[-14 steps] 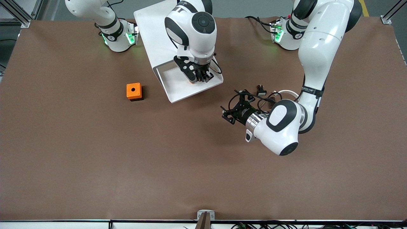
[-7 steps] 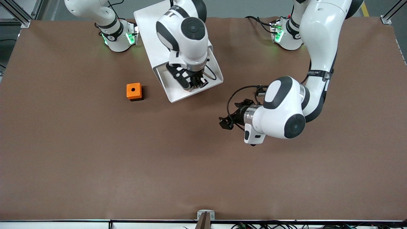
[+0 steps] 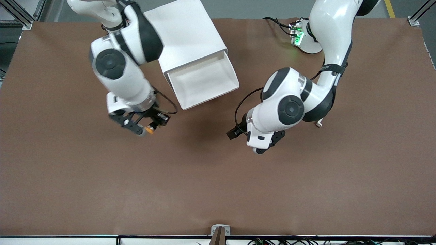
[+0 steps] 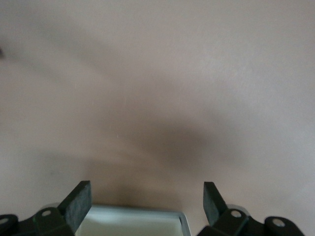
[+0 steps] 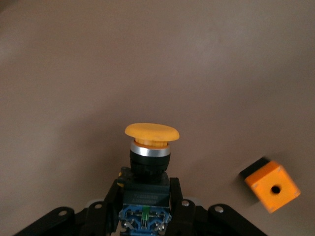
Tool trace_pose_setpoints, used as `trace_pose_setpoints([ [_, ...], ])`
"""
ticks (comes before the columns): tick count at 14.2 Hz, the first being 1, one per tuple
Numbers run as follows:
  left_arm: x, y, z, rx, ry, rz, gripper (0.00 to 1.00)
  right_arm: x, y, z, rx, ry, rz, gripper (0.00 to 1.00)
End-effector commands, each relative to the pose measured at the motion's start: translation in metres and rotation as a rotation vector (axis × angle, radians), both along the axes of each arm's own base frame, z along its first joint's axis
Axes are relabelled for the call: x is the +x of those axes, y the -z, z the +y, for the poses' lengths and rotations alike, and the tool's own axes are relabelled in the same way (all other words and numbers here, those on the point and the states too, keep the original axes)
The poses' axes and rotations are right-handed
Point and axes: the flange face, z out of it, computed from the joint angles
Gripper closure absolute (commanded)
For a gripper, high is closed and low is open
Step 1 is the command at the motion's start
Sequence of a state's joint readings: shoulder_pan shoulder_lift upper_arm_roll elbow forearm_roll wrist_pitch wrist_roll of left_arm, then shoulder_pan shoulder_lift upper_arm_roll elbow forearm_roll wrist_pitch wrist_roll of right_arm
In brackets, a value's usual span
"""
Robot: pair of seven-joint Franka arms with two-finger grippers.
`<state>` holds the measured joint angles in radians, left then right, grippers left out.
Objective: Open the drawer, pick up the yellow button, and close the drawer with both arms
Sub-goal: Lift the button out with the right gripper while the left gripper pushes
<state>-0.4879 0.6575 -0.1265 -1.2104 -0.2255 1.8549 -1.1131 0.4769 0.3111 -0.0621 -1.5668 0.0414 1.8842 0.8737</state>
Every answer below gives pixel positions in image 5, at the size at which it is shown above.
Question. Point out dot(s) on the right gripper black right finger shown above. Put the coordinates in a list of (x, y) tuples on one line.
[(182, 218)]

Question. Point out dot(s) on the orange button box with hole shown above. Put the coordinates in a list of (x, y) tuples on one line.
[(263, 179)]

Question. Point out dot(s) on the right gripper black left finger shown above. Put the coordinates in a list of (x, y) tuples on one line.
[(105, 216)]

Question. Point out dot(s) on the yellow mushroom push button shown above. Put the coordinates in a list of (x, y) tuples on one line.
[(152, 132)]

